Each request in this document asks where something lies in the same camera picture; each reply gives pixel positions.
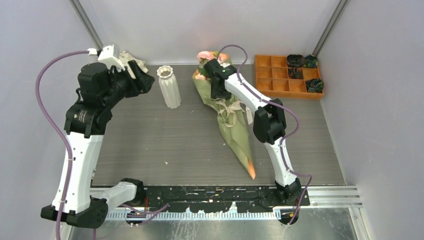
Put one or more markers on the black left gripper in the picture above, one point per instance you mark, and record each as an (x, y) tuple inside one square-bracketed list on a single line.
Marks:
[(141, 84)]

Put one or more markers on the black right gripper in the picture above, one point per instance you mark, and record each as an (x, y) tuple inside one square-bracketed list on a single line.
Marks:
[(215, 94)]

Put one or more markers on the cream ribbon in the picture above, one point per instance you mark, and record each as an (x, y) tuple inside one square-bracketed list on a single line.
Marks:
[(229, 115)]

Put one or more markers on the green pink flower bouquet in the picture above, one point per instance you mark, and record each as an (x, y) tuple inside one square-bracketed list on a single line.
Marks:
[(237, 137)]

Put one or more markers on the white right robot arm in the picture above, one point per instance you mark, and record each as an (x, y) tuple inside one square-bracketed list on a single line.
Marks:
[(269, 124)]

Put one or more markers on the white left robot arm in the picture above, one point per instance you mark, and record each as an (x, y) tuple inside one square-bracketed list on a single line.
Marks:
[(100, 89)]

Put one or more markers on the white ribbed vase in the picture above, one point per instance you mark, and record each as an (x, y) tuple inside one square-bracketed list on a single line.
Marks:
[(169, 86)]

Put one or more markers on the cream printed cloth bag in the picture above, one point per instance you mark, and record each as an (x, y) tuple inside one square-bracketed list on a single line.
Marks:
[(125, 57)]

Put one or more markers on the orange compartment tray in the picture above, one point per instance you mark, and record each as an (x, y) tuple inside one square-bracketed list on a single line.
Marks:
[(272, 79)]

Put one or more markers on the dark rolled fabric middle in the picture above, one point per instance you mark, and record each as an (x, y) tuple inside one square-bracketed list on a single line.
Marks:
[(295, 73)]

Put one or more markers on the dark rolled fabric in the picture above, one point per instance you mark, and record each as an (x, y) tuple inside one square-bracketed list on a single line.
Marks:
[(295, 73), (295, 60)]

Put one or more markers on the dark rolled fabric top left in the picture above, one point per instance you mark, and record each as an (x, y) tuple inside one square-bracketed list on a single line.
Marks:
[(295, 60)]

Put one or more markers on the green rolled fabric bottom right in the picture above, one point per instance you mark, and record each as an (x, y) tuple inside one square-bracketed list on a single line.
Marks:
[(315, 85)]

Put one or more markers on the blue green rolled fabric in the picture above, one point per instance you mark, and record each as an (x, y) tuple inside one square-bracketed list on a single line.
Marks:
[(311, 62)]

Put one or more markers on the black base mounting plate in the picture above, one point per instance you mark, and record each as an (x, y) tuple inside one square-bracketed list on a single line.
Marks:
[(213, 198)]

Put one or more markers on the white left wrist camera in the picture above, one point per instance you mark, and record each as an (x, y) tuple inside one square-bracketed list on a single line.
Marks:
[(108, 55)]

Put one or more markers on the aluminium front rail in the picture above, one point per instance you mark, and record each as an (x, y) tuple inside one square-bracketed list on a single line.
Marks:
[(284, 214)]

